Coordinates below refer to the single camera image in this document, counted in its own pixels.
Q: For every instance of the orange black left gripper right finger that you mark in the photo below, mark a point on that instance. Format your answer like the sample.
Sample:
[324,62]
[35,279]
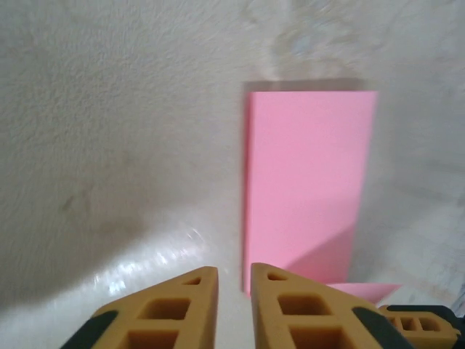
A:
[269,316]

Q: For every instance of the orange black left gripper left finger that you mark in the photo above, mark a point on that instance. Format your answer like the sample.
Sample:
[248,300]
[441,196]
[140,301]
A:
[203,316]

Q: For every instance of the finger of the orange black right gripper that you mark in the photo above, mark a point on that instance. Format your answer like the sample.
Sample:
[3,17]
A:
[436,327]

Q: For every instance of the pink paper sheet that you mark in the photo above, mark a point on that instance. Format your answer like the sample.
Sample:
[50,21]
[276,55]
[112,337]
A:
[309,174]

